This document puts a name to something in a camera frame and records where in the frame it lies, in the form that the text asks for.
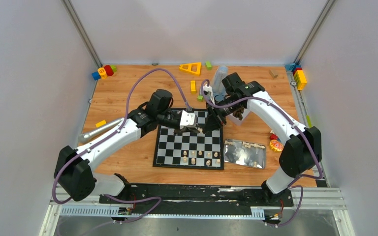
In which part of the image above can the silver metal cylinder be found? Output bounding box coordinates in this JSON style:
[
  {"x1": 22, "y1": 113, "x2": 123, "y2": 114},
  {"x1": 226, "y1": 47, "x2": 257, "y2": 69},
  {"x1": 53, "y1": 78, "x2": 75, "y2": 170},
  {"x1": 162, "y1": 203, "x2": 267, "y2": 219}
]
[{"x1": 78, "y1": 118, "x2": 124, "y2": 144}]

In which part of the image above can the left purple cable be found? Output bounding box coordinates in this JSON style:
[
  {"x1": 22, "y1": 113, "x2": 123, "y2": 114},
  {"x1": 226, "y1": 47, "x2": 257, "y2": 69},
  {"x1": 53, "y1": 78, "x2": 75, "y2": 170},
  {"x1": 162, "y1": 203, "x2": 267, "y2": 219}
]
[{"x1": 51, "y1": 68, "x2": 193, "y2": 225}]

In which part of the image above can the brown wooden block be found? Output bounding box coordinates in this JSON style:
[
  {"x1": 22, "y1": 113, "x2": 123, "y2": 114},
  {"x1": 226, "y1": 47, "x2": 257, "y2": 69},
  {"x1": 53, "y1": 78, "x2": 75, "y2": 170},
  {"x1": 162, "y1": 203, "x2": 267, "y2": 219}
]
[{"x1": 269, "y1": 69, "x2": 279, "y2": 79}]

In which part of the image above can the bubble-wrapped blue metronome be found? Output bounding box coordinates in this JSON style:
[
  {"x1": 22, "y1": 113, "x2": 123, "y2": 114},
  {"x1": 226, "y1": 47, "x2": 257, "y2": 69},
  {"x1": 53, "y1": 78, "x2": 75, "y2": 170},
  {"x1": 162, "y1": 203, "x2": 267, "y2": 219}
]
[{"x1": 211, "y1": 66, "x2": 228, "y2": 103}]

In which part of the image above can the small yellow block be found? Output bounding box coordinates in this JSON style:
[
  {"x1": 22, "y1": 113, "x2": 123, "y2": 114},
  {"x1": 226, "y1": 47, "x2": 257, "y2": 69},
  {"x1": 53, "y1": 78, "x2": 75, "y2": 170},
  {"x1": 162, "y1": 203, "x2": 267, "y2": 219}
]
[{"x1": 95, "y1": 120, "x2": 107, "y2": 128}]

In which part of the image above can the coloured blocks left corner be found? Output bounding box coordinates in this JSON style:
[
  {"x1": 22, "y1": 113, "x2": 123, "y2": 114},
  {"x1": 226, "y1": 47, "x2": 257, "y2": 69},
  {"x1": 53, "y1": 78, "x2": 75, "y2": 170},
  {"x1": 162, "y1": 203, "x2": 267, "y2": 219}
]
[{"x1": 91, "y1": 64, "x2": 118, "y2": 81}]

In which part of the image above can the folding chess board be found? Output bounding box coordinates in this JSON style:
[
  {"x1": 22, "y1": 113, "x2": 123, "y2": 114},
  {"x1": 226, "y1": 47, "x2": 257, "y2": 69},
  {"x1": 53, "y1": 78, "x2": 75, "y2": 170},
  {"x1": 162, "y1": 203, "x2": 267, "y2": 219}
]
[{"x1": 153, "y1": 125, "x2": 224, "y2": 170}]

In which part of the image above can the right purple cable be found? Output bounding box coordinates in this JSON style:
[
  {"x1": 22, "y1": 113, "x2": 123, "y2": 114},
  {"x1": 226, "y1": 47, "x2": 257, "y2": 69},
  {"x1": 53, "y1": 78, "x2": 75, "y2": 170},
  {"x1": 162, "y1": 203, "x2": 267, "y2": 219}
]
[{"x1": 200, "y1": 79, "x2": 324, "y2": 228}]

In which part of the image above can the purple cable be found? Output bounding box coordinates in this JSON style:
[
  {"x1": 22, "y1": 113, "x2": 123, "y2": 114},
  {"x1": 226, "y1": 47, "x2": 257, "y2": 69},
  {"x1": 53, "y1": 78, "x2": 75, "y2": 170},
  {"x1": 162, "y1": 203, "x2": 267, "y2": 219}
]
[
  {"x1": 200, "y1": 79, "x2": 324, "y2": 228},
  {"x1": 51, "y1": 68, "x2": 193, "y2": 225}
]

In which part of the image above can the green cube back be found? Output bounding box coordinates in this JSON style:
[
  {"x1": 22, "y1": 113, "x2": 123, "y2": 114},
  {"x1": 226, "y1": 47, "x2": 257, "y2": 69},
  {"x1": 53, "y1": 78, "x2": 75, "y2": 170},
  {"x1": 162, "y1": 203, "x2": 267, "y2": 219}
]
[{"x1": 205, "y1": 61, "x2": 212, "y2": 70}]

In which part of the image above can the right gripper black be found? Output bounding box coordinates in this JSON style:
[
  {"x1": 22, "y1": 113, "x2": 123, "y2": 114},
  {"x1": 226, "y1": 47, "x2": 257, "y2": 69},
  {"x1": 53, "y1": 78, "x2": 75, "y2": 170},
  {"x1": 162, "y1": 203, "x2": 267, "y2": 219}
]
[{"x1": 203, "y1": 96, "x2": 243, "y2": 133}]

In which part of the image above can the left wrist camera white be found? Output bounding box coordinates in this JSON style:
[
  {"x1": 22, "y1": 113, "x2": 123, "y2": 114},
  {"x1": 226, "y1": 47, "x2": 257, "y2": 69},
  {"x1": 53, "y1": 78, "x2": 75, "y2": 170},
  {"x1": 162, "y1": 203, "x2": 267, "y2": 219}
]
[{"x1": 179, "y1": 110, "x2": 197, "y2": 129}]

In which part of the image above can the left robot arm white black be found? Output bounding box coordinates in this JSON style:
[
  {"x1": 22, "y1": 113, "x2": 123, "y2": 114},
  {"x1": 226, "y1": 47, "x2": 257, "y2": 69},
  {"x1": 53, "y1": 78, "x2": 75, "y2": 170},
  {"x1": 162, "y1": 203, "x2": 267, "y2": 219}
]
[{"x1": 53, "y1": 89, "x2": 202, "y2": 203}]

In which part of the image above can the tin lid with light pieces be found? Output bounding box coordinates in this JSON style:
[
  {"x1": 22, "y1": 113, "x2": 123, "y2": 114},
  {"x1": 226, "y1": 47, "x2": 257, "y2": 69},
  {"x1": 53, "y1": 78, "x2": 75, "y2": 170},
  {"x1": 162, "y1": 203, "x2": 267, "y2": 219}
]
[{"x1": 224, "y1": 139, "x2": 266, "y2": 169}]

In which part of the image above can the yellow curved block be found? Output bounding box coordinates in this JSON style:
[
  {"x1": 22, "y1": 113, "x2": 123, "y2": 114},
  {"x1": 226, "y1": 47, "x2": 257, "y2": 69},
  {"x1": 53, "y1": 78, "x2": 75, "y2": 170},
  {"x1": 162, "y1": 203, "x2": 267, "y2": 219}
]
[{"x1": 190, "y1": 80, "x2": 197, "y2": 94}]

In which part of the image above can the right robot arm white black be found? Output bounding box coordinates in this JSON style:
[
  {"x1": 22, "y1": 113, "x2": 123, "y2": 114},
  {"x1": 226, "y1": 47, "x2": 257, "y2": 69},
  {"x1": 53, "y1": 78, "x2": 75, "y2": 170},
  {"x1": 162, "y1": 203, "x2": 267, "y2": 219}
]
[{"x1": 200, "y1": 72, "x2": 323, "y2": 205}]

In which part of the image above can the tin box with dark pieces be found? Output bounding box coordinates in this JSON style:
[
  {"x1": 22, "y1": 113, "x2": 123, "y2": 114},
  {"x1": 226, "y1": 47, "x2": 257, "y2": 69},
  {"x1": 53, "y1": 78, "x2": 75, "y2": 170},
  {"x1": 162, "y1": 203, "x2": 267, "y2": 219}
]
[{"x1": 227, "y1": 109, "x2": 250, "y2": 125}]

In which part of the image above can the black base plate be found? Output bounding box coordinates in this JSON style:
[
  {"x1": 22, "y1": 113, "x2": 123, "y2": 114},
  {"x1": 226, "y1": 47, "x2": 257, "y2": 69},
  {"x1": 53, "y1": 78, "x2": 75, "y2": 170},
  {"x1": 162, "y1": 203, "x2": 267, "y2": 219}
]
[{"x1": 97, "y1": 183, "x2": 294, "y2": 217}]

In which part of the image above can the aluminium frame rail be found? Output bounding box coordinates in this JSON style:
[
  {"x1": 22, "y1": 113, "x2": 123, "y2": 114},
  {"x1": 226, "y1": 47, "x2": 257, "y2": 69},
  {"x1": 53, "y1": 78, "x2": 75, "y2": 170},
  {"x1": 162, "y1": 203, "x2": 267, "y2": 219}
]
[{"x1": 39, "y1": 182, "x2": 356, "y2": 236}]

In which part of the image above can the stacked coloured bricks right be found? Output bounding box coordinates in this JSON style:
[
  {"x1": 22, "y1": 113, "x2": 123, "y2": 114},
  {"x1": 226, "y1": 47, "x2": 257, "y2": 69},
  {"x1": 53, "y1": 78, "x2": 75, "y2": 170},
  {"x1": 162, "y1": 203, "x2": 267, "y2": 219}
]
[{"x1": 284, "y1": 63, "x2": 308, "y2": 90}]

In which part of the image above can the toy car red blue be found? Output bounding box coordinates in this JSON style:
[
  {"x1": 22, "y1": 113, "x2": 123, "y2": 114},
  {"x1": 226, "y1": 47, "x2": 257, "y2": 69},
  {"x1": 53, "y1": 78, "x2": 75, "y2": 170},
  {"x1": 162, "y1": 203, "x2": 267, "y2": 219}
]
[{"x1": 269, "y1": 133, "x2": 284, "y2": 152}]

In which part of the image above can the yellow triangle block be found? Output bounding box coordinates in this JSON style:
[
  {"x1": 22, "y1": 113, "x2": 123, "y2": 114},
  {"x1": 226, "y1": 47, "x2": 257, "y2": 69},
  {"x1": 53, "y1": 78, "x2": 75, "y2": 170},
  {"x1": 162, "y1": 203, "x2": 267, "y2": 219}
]
[{"x1": 179, "y1": 62, "x2": 202, "y2": 76}]

